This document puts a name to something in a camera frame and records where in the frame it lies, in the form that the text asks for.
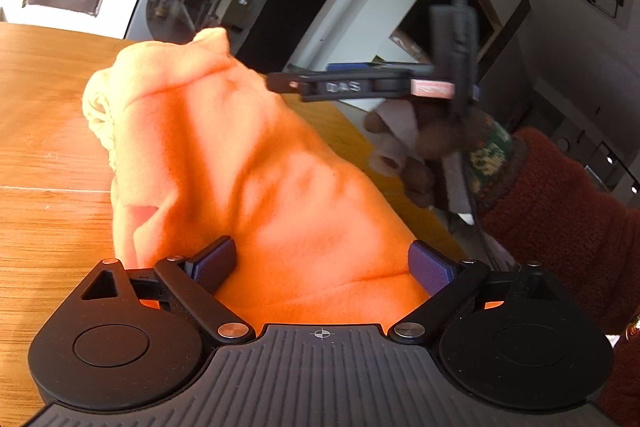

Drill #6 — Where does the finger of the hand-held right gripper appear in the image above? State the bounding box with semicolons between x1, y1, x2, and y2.
266;62;417;104

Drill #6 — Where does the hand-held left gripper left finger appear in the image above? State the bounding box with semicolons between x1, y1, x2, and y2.
80;236;257;343

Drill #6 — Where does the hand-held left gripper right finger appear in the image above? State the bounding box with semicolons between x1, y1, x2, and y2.
389;240;569;343

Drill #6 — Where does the orange fleece garment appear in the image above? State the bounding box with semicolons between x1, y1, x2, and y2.
82;27;472;326

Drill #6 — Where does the person's right forearm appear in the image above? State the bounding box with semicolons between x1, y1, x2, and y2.
467;114;640;427

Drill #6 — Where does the person's right hand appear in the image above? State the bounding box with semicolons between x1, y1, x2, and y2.
364;99;502;208

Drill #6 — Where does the grey low cabinet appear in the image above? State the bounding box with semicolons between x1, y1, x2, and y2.
530;77;640;208

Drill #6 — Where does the open wall cabinet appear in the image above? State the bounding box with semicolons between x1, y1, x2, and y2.
389;0;532;75

